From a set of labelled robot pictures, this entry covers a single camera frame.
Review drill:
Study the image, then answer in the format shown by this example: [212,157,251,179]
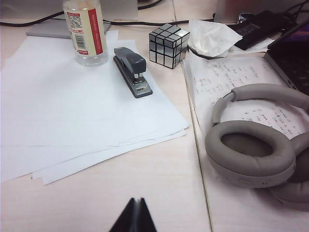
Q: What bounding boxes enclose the long frosted glass partition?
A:
[0,0,140,24]

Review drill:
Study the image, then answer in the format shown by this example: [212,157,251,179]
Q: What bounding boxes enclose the thin black desk cable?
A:
[0,11,216,27]

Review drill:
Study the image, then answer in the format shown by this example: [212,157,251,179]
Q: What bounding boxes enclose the beige over-ear headphones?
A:
[204,83,309,212]

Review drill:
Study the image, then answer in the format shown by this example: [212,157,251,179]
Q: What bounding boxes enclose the black adapter cable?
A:
[265,0,309,34]

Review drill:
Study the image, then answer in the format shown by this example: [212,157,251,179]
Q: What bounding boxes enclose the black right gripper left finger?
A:
[109,197,138,232]

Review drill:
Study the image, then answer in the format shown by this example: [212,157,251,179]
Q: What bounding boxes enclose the silver laptop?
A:
[264,17,309,94]

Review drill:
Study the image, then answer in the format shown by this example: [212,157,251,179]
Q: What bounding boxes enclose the silver mirror cube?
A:
[148,23,190,70]

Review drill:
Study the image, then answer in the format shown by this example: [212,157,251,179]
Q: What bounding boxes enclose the clear plastic labelled bottle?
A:
[62,0,109,67]

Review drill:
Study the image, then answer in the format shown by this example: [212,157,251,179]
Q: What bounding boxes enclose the handwritten open notebook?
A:
[182,51,309,146]

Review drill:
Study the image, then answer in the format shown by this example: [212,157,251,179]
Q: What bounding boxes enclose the black power adapter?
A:
[235,10,291,51]

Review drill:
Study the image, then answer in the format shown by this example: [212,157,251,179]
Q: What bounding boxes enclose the crumpled white tissue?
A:
[187,19,243,59]

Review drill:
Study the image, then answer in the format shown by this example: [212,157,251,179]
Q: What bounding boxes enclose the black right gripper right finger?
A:
[136,198,158,232]

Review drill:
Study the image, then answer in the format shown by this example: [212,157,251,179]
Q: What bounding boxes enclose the grey stapler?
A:
[113,46,154,99]

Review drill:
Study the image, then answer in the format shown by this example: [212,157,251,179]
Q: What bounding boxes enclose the short frosted glass partition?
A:
[214,0,309,24]

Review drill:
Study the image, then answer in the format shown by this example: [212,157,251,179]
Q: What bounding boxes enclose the white paper sheet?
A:
[0,129,187,183]
[0,29,190,148]
[41,135,184,186]

